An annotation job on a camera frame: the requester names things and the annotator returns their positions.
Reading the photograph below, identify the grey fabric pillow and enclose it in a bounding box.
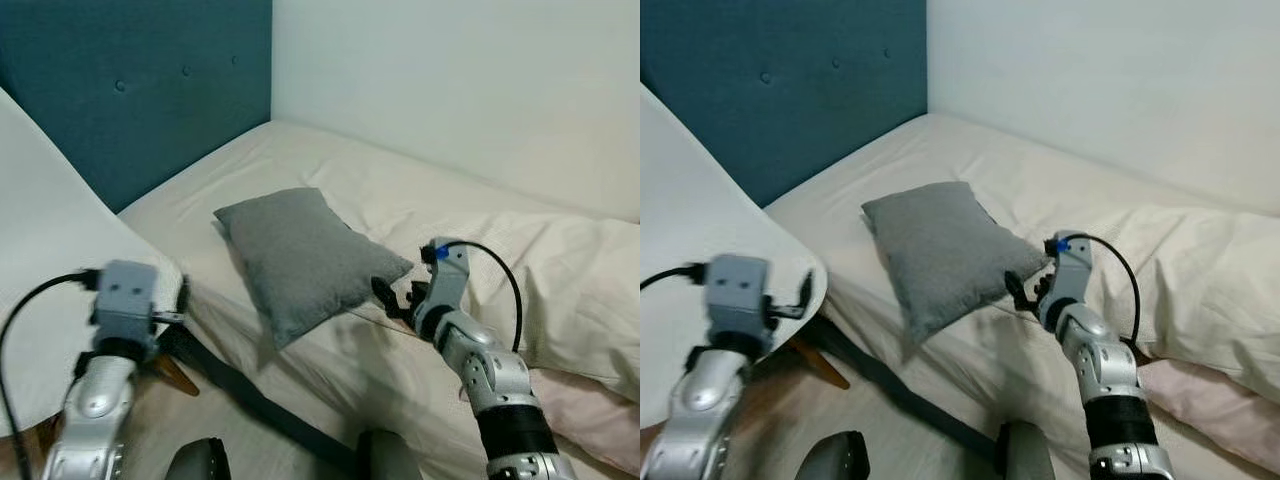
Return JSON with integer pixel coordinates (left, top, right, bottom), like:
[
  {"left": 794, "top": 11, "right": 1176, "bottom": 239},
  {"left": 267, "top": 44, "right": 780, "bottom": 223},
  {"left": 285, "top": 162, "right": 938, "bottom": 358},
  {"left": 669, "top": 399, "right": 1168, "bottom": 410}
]
[
  {"left": 861, "top": 181, "right": 1051, "bottom": 347},
  {"left": 213, "top": 187, "right": 415, "bottom": 351}
]

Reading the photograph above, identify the teal upholstered headboard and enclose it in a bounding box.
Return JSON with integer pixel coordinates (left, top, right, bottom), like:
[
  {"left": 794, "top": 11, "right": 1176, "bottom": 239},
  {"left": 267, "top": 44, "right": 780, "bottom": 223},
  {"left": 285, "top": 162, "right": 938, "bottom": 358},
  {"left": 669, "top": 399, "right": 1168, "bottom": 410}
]
[
  {"left": 640, "top": 0, "right": 929, "bottom": 209},
  {"left": 0, "top": 0, "right": 273, "bottom": 214}
]

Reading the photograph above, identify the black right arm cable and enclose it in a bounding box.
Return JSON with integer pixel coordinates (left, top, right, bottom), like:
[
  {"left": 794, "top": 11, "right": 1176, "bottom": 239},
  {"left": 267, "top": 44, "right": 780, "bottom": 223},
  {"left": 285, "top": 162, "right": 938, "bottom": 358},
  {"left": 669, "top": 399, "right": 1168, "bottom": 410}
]
[
  {"left": 444, "top": 238, "right": 525, "bottom": 353},
  {"left": 1072, "top": 231, "right": 1144, "bottom": 347}
]

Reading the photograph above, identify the white plastic chair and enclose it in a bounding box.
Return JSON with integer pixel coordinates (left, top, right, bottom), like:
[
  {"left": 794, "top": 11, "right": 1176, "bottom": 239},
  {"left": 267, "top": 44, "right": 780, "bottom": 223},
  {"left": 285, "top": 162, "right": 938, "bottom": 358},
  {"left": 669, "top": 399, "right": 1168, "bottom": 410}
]
[
  {"left": 0, "top": 88, "right": 191, "bottom": 439},
  {"left": 640, "top": 85, "right": 829, "bottom": 431}
]

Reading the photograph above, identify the cream bed sheet mattress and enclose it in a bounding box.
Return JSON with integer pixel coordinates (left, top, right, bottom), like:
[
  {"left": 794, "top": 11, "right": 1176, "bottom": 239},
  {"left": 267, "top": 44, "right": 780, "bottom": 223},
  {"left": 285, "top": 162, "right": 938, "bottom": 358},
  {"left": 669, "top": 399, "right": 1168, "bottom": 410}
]
[
  {"left": 765, "top": 112, "right": 1280, "bottom": 480},
  {"left": 118, "top": 120, "right": 641, "bottom": 480}
]

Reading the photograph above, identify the dark right robot leg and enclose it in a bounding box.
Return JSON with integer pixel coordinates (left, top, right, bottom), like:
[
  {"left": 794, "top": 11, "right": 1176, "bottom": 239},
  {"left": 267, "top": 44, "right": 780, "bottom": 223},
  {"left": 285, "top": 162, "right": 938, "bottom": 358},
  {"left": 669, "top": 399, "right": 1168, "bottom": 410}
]
[
  {"left": 995, "top": 420, "right": 1058, "bottom": 480},
  {"left": 357, "top": 428, "right": 427, "bottom": 480}
]

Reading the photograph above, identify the cream crumpled duvet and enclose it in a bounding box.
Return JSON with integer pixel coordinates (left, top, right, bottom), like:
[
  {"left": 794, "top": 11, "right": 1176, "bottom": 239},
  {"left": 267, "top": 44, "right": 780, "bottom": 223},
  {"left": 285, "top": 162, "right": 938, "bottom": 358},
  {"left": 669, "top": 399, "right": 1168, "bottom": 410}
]
[
  {"left": 340, "top": 180, "right": 641, "bottom": 403},
  {"left": 985, "top": 175, "right": 1280, "bottom": 403}
]

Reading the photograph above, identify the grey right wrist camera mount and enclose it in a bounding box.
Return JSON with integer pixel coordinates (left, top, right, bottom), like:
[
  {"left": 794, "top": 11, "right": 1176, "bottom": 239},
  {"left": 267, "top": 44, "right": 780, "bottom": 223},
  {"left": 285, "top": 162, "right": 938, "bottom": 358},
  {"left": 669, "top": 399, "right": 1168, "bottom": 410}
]
[
  {"left": 421, "top": 237, "right": 472, "bottom": 313},
  {"left": 1044, "top": 229, "right": 1094, "bottom": 303}
]

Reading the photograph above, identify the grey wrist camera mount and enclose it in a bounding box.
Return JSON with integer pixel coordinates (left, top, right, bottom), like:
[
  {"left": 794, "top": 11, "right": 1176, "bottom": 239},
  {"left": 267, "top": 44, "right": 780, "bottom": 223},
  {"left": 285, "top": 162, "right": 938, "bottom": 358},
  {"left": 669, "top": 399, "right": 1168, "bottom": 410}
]
[
  {"left": 704, "top": 254, "right": 783, "bottom": 337},
  {"left": 90, "top": 260, "right": 169, "bottom": 351},
  {"left": 1044, "top": 229, "right": 1094, "bottom": 303},
  {"left": 421, "top": 237, "right": 472, "bottom": 313}
]

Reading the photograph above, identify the wooden chair leg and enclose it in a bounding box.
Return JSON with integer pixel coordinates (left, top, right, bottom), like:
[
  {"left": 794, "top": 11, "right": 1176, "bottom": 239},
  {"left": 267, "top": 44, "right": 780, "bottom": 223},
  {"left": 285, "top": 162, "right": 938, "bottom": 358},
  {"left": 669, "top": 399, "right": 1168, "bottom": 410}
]
[
  {"left": 148, "top": 352, "right": 201, "bottom": 398},
  {"left": 785, "top": 338, "right": 852, "bottom": 391}
]

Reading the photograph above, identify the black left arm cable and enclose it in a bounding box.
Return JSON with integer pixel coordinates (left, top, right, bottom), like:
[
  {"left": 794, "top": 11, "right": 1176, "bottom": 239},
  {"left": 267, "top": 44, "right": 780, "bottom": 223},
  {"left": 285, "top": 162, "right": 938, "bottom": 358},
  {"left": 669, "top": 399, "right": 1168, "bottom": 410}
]
[
  {"left": 0, "top": 268, "right": 103, "bottom": 480},
  {"left": 640, "top": 262, "right": 713, "bottom": 293}
]

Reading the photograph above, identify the pale pink sheet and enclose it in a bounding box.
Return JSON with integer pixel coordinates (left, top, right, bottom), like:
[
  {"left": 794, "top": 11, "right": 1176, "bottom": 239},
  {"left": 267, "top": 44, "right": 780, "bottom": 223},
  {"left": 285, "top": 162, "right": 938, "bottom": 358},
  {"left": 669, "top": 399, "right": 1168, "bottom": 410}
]
[
  {"left": 528, "top": 367, "right": 641, "bottom": 477},
  {"left": 1135, "top": 357, "right": 1280, "bottom": 477}
]

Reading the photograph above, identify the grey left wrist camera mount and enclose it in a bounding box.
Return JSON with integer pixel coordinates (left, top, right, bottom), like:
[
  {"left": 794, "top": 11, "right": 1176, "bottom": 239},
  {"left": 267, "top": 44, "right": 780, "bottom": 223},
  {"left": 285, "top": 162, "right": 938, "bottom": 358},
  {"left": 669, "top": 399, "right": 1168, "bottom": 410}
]
[
  {"left": 704, "top": 254, "right": 783, "bottom": 337},
  {"left": 90, "top": 260, "right": 169, "bottom": 351}
]

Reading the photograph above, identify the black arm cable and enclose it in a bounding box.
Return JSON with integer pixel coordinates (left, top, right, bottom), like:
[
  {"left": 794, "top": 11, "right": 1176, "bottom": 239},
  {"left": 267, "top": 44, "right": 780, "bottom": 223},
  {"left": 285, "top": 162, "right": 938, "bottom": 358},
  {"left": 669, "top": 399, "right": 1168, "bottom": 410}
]
[
  {"left": 1072, "top": 231, "right": 1144, "bottom": 347},
  {"left": 444, "top": 238, "right": 525, "bottom": 353},
  {"left": 640, "top": 262, "right": 713, "bottom": 293},
  {"left": 0, "top": 268, "right": 103, "bottom": 480}
]

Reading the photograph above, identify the dark grey bed frame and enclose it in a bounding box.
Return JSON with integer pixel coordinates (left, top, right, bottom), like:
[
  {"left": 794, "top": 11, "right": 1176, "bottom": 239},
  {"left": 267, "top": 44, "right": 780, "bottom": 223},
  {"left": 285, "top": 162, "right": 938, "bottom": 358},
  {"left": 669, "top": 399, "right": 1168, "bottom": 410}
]
[
  {"left": 800, "top": 315, "right": 1007, "bottom": 467},
  {"left": 160, "top": 325, "right": 367, "bottom": 477}
]

